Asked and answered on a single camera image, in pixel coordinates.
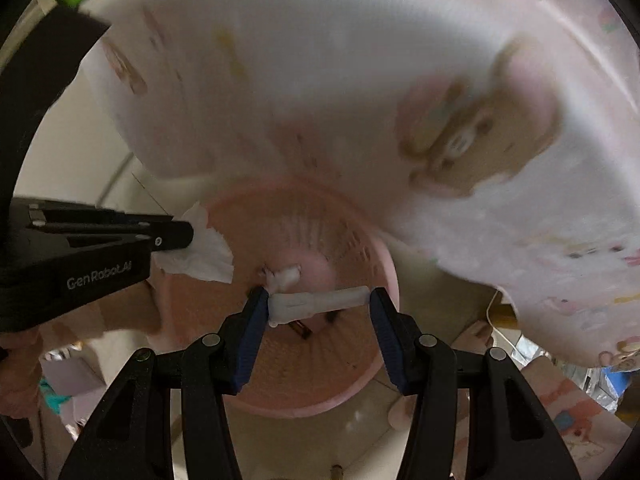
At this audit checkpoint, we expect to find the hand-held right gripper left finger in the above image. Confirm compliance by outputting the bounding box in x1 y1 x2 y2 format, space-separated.
57 286 272 480

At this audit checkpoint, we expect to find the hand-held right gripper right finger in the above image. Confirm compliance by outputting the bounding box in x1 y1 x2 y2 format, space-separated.
369 286 585 480

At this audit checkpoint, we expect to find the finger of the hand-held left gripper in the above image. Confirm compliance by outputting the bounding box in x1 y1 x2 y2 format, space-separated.
29 199 195 255

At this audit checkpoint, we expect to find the white tissue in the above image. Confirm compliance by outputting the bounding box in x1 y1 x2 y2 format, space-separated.
152 202 236 284

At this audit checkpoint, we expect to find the twisted white paper roll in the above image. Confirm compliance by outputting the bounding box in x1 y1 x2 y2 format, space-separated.
267 285 372 329

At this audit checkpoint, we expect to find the pink plastic basket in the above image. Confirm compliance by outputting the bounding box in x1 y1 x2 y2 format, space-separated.
157 175 401 419

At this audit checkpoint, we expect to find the person's left hand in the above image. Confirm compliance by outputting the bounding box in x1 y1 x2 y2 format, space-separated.
0 332 44 417

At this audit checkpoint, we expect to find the small white paper scrap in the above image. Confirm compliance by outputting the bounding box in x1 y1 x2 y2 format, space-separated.
260 264 302 291

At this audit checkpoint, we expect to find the yellow object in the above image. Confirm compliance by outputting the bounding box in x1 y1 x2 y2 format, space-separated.
490 302 521 331

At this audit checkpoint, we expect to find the pink printed cloth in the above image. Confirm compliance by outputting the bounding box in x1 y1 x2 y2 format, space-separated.
517 355 632 480

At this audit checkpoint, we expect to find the clear plastic bag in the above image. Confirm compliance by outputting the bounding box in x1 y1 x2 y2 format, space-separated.
550 352 623 412

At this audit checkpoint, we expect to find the pink bear-print tablecloth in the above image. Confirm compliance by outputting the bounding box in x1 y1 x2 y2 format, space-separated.
82 0 640 369

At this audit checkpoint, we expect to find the white cable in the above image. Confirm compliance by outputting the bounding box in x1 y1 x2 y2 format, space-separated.
482 289 522 357

